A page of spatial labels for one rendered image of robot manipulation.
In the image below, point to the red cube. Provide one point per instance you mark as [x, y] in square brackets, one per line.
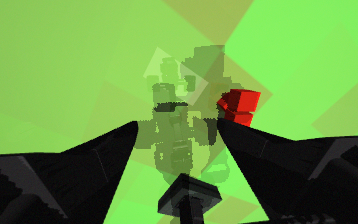
[243, 118]
[223, 102]
[243, 100]

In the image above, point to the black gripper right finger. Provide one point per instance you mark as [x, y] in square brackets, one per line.
[279, 170]

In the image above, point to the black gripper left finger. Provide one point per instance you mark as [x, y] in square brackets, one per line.
[78, 184]

